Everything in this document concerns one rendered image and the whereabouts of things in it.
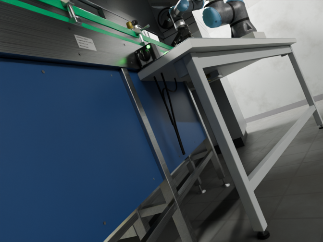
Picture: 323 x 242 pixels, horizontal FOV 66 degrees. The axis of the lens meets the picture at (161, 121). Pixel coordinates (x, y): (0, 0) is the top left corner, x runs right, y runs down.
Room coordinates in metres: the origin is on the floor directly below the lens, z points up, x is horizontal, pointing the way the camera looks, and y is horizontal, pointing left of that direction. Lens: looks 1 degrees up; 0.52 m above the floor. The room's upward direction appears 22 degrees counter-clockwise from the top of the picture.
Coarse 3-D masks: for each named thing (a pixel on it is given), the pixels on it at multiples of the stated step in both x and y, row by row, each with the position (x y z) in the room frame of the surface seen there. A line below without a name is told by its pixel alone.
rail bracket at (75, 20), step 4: (64, 0) 0.71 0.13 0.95; (68, 0) 0.70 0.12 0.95; (72, 0) 0.72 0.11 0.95; (64, 4) 0.71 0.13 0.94; (68, 4) 0.71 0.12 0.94; (72, 4) 0.72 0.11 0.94; (68, 8) 0.71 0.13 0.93; (72, 8) 0.71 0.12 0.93; (72, 12) 0.71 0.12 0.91; (72, 16) 0.71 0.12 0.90; (72, 20) 0.71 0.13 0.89; (76, 20) 0.70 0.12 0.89; (80, 20) 0.72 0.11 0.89; (76, 24) 0.71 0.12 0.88; (80, 24) 0.72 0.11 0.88
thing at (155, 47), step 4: (148, 44) 0.97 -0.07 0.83; (152, 44) 0.98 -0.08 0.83; (140, 48) 0.99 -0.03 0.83; (144, 48) 0.98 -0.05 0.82; (148, 48) 0.98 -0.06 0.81; (152, 48) 0.97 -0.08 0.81; (156, 48) 1.01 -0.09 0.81; (136, 52) 1.00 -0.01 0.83; (152, 52) 0.97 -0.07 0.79; (156, 52) 0.99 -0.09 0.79; (160, 52) 1.03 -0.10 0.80; (152, 56) 0.98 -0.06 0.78; (156, 56) 0.97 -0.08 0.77; (160, 56) 1.02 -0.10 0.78; (140, 60) 1.00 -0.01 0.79; (148, 60) 0.98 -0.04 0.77; (152, 60) 0.98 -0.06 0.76; (140, 64) 1.00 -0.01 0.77; (144, 64) 0.99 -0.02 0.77; (148, 64) 0.99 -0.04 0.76
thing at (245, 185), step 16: (256, 48) 1.39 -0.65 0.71; (272, 48) 1.61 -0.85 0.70; (288, 48) 1.92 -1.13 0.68; (176, 64) 0.93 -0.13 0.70; (192, 64) 0.88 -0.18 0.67; (208, 64) 0.95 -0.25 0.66; (224, 64) 1.07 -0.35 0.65; (192, 80) 0.90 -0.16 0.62; (304, 80) 1.96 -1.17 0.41; (208, 96) 0.87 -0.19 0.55; (208, 112) 0.89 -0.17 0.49; (304, 112) 1.80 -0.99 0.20; (224, 128) 0.89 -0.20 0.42; (320, 128) 1.98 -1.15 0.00; (224, 144) 0.88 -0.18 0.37; (288, 144) 1.31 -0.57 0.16; (224, 160) 0.90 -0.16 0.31; (240, 160) 0.90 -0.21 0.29; (272, 160) 1.11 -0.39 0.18; (240, 176) 0.88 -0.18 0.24; (256, 176) 0.96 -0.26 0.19; (240, 192) 0.89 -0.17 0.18; (256, 208) 0.88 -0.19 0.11; (256, 224) 0.89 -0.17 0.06
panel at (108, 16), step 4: (100, 12) 1.52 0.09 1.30; (104, 12) 1.53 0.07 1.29; (108, 12) 1.58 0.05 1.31; (100, 16) 1.53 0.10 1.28; (104, 16) 1.52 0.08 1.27; (108, 16) 1.55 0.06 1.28; (112, 16) 1.61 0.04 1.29; (116, 16) 1.67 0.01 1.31; (112, 20) 1.59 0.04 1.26; (116, 20) 1.64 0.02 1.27; (120, 20) 1.70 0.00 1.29; (124, 20) 1.77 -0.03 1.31; (120, 24) 1.67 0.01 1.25; (124, 24) 1.74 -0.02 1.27
